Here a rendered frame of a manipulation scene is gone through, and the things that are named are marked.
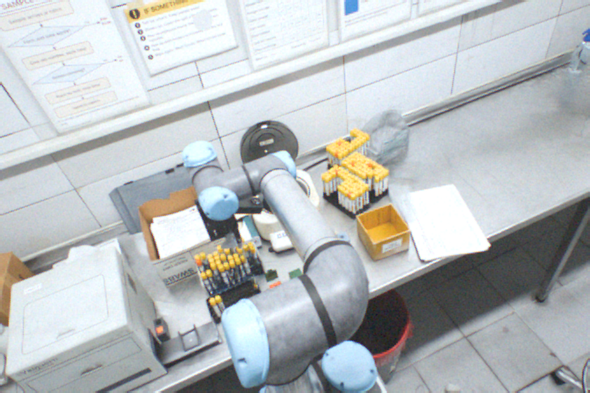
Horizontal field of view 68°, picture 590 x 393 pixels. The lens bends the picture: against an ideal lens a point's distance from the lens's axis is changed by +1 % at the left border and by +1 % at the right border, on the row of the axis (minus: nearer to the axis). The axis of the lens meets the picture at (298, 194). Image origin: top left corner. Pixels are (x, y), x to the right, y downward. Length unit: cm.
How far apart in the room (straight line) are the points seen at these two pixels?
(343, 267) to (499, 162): 128
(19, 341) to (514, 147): 176
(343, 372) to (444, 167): 102
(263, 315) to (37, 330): 77
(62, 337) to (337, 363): 65
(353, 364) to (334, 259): 40
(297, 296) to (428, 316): 180
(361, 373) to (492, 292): 159
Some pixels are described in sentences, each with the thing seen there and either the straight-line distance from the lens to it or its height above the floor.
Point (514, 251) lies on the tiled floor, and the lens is 272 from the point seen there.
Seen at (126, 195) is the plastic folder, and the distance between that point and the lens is 169.
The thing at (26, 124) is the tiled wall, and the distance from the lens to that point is 154.
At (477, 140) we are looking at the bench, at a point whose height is 88.
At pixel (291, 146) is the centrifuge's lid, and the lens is 165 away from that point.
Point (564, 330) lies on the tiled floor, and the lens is 252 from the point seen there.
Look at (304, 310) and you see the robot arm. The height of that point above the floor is 154.
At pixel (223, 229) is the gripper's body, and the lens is 115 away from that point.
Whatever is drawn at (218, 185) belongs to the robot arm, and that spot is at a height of 147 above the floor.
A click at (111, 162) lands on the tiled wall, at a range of 162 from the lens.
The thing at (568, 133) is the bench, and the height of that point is 88.
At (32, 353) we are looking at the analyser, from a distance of 125.
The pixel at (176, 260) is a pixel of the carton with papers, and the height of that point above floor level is 98.
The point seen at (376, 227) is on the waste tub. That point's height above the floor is 88.
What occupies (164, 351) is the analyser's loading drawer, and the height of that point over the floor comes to 92.
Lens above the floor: 208
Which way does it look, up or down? 45 degrees down
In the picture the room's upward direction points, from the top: 10 degrees counter-clockwise
